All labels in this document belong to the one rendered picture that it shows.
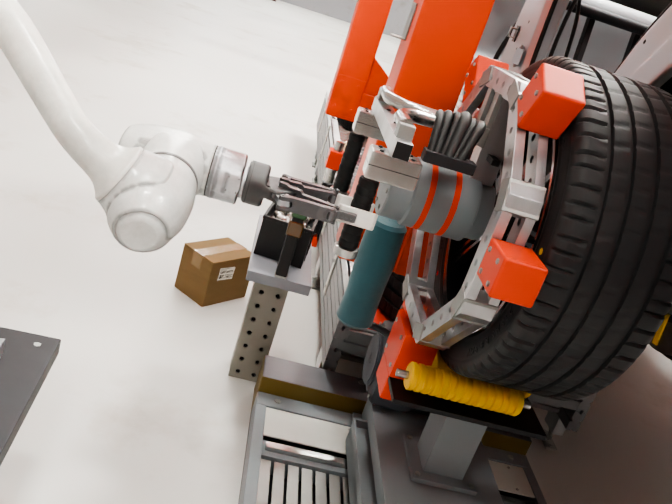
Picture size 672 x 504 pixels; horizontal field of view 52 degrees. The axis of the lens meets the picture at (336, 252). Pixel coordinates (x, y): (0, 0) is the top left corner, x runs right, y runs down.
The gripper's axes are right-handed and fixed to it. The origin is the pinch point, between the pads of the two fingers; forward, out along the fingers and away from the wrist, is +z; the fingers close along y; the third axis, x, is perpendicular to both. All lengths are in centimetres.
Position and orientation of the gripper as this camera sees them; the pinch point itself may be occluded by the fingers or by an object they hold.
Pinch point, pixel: (356, 212)
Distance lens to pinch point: 121.7
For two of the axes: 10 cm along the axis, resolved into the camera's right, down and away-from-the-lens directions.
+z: 9.5, 2.6, 1.4
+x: 3.0, -8.9, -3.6
